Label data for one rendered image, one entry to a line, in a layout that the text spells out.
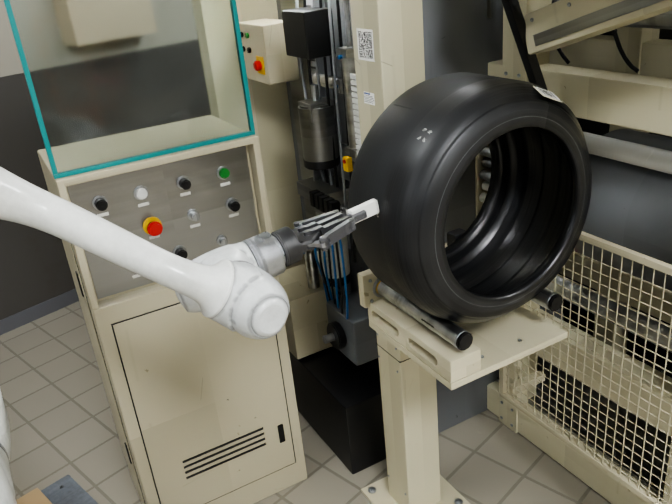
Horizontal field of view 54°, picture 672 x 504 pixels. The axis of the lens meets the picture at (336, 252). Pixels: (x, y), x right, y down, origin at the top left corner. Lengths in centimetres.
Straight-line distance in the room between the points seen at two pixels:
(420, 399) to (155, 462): 84
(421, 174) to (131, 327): 100
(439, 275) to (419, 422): 82
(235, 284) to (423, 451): 127
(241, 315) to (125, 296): 92
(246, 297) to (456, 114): 58
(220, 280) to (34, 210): 31
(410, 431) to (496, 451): 56
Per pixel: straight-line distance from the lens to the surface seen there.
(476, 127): 137
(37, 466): 297
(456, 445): 263
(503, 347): 170
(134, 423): 213
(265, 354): 216
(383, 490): 245
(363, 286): 175
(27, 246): 397
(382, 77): 165
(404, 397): 205
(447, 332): 155
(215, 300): 109
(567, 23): 173
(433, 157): 134
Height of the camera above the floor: 173
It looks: 25 degrees down
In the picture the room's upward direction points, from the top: 6 degrees counter-clockwise
